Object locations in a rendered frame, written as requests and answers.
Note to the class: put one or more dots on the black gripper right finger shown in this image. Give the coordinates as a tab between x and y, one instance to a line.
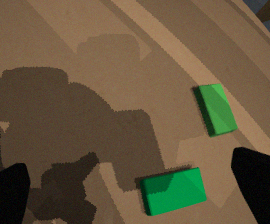
252	172

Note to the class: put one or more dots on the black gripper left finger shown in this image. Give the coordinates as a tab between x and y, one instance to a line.
14	190

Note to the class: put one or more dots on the green rectangular block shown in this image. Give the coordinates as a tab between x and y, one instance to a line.
215	109
172	191

